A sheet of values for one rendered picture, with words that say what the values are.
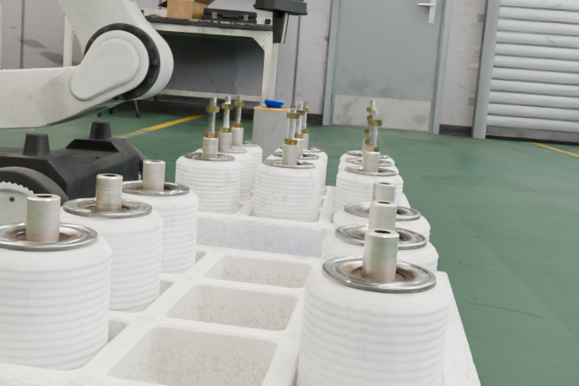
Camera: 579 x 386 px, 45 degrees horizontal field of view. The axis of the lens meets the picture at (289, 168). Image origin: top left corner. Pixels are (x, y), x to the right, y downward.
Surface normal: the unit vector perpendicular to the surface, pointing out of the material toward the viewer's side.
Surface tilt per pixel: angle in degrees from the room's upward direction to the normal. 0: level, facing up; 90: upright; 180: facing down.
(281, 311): 90
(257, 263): 90
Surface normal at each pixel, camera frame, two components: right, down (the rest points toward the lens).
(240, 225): -0.09, 0.12
